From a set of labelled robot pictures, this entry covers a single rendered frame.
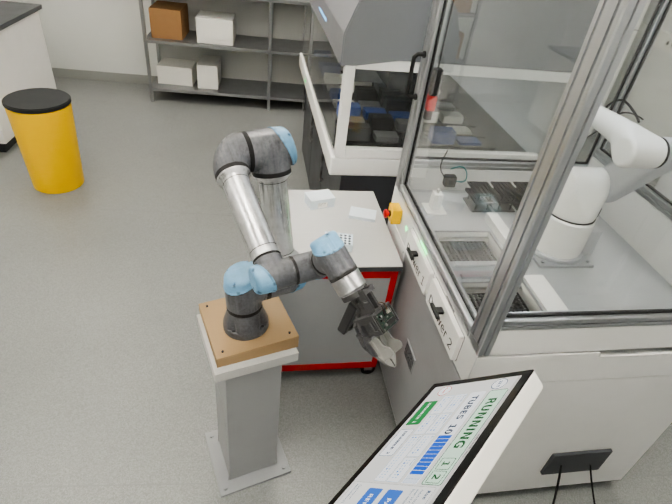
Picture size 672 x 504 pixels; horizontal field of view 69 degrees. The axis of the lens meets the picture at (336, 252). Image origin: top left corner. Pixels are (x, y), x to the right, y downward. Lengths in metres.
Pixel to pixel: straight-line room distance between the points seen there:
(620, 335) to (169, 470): 1.78
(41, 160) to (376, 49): 2.53
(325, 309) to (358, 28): 1.24
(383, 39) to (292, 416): 1.77
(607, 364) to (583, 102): 0.96
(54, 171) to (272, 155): 2.77
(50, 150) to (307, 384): 2.44
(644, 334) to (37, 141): 3.59
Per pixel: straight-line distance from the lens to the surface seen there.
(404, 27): 2.37
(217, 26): 5.33
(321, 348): 2.37
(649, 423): 2.31
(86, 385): 2.67
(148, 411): 2.50
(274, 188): 1.44
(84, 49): 6.24
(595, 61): 1.14
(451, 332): 1.64
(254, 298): 1.54
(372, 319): 1.13
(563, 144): 1.18
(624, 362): 1.87
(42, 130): 3.86
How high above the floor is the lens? 2.01
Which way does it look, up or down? 37 degrees down
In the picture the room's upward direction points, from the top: 8 degrees clockwise
